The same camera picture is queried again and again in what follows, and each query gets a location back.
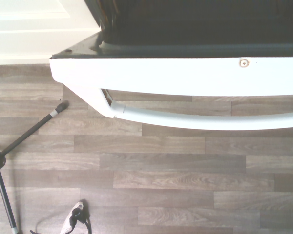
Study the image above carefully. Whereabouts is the white oven door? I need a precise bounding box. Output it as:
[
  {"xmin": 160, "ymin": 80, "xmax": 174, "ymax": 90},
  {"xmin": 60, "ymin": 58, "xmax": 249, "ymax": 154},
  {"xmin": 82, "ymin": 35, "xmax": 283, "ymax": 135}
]
[{"xmin": 49, "ymin": 31, "xmax": 293, "ymax": 131}]

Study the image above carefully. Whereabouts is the white power strip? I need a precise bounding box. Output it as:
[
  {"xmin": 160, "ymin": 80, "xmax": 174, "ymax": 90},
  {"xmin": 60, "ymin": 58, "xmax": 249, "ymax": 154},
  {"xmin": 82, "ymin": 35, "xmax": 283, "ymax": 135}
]
[{"xmin": 60, "ymin": 200, "xmax": 85, "ymax": 234}]

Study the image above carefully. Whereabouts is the white cabinet panel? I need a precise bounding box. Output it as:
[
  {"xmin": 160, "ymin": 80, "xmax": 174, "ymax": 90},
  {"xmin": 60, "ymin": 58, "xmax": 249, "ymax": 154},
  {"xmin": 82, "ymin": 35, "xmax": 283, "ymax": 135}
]
[{"xmin": 0, "ymin": 0, "xmax": 104, "ymax": 65}]

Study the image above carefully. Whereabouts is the black camera tripod stand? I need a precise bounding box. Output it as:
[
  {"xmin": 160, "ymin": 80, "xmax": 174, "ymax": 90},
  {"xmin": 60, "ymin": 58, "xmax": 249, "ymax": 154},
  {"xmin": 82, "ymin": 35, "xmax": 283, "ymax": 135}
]
[{"xmin": 0, "ymin": 100, "xmax": 70, "ymax": 234}]

